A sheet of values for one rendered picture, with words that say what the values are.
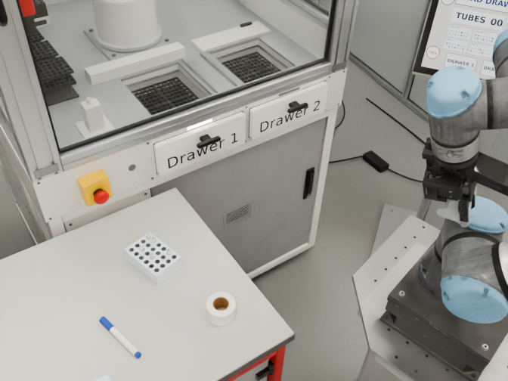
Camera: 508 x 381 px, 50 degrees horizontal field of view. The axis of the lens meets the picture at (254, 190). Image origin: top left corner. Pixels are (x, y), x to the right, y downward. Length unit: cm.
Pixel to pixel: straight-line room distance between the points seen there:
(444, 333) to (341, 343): 98
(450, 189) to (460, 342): 39
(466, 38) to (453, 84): 103
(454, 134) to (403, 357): 62
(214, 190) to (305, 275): 75
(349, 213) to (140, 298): 149
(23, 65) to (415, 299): 99
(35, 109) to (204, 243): 53
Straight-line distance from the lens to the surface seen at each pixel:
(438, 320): 128
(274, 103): 166
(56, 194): 148
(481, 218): 118
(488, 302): 110
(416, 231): 158
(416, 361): 133
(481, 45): 187
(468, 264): 111
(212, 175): 172
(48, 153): 140
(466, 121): 86
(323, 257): 245
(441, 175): 101
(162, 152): 152
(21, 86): 129
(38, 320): 139
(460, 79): 85
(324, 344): 220
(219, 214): 187
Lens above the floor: 187
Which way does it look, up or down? 44 degrees down
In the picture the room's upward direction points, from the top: 3 degrees clockwise
